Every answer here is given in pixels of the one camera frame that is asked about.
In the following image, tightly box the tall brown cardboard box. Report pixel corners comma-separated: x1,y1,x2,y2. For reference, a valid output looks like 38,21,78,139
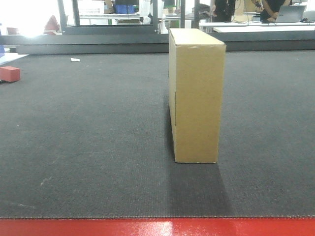
169,29,226,163

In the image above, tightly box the black conveyor belt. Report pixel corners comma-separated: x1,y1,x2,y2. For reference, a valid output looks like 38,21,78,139
0,51,315,218

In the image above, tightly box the red conveyor front edge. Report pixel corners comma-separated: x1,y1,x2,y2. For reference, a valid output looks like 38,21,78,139
0,218,315,236

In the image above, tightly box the white work table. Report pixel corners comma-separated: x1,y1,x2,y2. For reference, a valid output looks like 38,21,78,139
199,22,315,33

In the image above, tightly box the blue storage bins background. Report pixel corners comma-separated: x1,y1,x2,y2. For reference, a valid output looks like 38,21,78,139
115,5,135,14

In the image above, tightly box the red triangular object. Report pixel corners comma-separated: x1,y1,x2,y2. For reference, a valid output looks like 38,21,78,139
43,15,61,35

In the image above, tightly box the small red block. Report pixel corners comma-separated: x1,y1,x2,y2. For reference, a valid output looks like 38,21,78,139
0,66,20,82

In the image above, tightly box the person in black shirt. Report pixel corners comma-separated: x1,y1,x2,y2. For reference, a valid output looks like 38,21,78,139
260,0,292,23

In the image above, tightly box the silver laptop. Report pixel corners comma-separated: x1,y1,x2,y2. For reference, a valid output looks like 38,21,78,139
276,5,306,23

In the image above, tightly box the black metal frame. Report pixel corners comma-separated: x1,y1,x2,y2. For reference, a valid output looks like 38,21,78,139
58,0,199,35

